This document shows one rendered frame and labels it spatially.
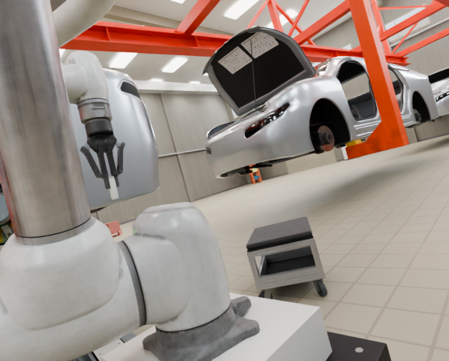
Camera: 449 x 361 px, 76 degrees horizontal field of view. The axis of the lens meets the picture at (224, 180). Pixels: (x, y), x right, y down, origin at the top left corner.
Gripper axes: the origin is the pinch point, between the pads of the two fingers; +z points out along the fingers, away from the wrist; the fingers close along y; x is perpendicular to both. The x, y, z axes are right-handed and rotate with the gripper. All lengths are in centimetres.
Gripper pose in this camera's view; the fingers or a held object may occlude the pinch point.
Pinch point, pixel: (112, 188)
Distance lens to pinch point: 92.2
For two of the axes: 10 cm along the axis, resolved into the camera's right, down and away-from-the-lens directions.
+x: -5.4, 1.4, 8.3
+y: 8.1, -1.8, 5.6
